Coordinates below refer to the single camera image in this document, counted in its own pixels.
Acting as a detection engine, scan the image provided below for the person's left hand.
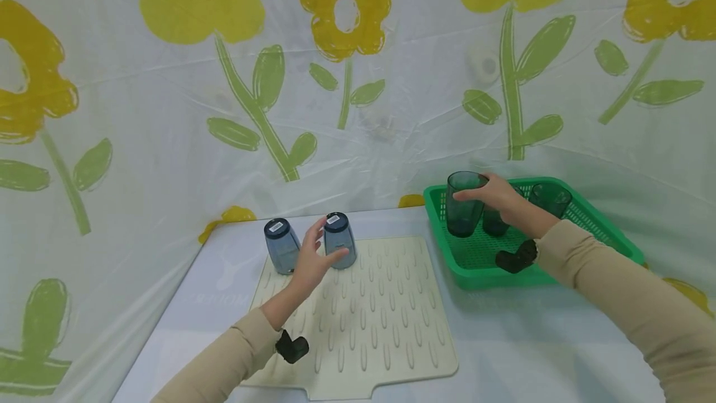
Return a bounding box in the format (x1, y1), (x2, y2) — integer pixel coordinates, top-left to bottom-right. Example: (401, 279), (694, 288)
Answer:
(290, 216), (351, 299)

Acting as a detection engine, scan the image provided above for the person's right hand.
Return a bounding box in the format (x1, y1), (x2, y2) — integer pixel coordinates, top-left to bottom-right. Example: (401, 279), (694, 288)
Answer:
(452, 172), (536, 236)

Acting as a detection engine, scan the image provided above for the blue-grey plastic cup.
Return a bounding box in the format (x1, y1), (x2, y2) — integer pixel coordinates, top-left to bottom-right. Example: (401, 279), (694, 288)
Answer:
(263, 218), (302, 276)
(323, 211), (358, 271)

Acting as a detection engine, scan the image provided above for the dark green plastic cup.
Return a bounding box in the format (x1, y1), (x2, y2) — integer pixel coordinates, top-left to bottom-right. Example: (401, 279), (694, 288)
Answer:
(482, 205), (511, 238)
(445, 170), (490, 238)
(528, 182), (573, 221)

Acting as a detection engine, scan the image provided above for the person's left forearm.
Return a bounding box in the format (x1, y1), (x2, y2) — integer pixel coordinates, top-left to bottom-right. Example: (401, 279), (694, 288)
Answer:
(151, 288), (306, 403)

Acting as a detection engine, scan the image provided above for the person's right forearm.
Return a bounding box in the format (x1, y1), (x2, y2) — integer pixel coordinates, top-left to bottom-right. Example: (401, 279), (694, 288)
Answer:
(518, 204), (716, 403)

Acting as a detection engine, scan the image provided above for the cream ribbed drying mat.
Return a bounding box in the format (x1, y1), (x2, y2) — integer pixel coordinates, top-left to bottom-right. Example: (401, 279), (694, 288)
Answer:
(240, 236), (460, 402)

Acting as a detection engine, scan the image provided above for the green plastic basket tray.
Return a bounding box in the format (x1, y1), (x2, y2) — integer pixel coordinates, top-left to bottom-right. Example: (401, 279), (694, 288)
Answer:
(423, 177), (646, 292)

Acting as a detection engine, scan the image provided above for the black wrist band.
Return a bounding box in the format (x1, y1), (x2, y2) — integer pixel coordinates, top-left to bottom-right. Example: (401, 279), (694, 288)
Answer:
(495, 239), (539, 275)
(274, 329), (310, 365)

